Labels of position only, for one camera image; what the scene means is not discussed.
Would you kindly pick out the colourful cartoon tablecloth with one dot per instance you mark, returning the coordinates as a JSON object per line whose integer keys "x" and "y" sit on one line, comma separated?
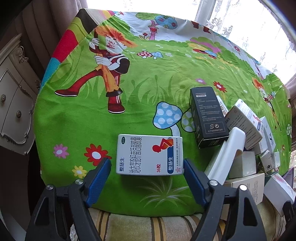
{"x": 115, "y": 72}

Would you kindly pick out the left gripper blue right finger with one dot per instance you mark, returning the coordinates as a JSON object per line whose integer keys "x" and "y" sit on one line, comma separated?
{"x": 243, "y": 221}

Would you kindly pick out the purple cardboard storage box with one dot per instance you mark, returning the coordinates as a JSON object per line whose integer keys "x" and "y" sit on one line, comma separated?
{"x": 289, "y": 176}

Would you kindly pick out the striped plush cushion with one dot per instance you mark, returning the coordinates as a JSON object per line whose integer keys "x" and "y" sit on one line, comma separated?
{"x": 122, "y": 227}

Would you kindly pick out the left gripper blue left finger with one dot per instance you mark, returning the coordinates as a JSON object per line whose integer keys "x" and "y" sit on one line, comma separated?
{"x": 59, "y": 208}

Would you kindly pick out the grey plastic-wrapped box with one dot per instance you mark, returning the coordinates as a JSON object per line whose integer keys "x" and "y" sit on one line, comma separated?
{"x": 278, "y": 192}

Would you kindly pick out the white medicine box red figure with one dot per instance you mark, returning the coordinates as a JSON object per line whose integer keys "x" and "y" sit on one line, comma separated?
{"x": 145, "y": 155}

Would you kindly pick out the black upright text box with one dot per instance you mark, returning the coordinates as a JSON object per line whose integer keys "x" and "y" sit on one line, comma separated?
{"x": 209, "y": 121}

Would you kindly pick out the white printed text box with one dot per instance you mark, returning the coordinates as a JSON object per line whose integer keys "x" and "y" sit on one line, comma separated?
{"x": 267, "y": 142}

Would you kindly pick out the small white square box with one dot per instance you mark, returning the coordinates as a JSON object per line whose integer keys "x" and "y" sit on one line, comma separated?
{"x": 243, "y": 165}

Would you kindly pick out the white ornate dresser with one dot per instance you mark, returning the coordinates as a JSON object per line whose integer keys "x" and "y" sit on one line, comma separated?
{"x": 19, "y": 89}

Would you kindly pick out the white cube box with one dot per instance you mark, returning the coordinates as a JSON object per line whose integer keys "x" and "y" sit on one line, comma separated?
{"x": 243, "y": 117}

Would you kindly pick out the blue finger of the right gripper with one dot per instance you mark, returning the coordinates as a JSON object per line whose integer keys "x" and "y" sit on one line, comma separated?
{"x": 288, "y": 211}

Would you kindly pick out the white rounded box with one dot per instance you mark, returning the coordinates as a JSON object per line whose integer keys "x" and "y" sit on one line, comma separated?
{"x": 222, "y": 160}

